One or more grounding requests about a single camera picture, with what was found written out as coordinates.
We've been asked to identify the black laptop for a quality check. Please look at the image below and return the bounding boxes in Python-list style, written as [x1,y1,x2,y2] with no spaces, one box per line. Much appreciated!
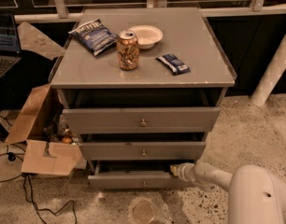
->
[0,11,21,78]

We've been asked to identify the small orange bottle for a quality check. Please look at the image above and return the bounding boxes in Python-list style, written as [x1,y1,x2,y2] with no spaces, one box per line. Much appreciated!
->
[62,129,72,144]

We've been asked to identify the gold drink can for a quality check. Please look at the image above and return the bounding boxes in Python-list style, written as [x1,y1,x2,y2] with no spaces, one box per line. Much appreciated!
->
[117,30,139,70]

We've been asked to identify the white metal railing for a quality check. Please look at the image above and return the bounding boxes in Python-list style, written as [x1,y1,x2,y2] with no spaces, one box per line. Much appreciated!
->
[0,0,286,95]

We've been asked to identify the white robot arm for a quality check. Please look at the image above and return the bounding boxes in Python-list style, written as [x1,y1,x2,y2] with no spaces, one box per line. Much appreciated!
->
[170,162,286,224]

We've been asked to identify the blue snack bar wrapper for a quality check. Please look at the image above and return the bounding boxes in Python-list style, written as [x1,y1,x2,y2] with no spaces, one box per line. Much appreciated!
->
[156,53,191,76]

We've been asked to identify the white paper bowl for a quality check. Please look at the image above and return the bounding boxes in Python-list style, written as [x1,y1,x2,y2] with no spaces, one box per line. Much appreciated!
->
[130,25,163,49]

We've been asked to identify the open cardboard box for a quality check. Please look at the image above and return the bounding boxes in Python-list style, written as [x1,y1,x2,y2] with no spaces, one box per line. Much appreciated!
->
[6,21,83,175]

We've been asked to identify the grey middle drawer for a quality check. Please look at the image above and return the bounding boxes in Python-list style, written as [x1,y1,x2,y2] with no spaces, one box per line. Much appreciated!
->
[79,141,206,161]

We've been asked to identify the black floor cable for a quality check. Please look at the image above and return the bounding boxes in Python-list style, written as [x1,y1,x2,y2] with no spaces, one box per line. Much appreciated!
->
[0,112,78,224]

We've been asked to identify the grey top drawer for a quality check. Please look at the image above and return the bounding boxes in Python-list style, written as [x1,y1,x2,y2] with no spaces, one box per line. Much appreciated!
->
[63,107,220,134]

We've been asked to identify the grey drawer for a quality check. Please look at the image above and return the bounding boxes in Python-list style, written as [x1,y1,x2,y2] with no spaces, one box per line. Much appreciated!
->
[63,107,220,134]
[88,161,193,189]
[79,141,206,161]

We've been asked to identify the grey drawer cabinet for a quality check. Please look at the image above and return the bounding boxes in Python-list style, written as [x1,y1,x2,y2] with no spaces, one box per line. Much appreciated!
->
[48,7,237,182]

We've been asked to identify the blue chip bag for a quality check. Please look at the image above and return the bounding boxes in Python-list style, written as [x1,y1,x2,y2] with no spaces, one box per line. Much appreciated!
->
[69,20,118,56]

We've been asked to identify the grey bottom drawer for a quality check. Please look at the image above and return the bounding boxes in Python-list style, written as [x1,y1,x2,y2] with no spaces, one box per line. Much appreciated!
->
[88,161,193,189]

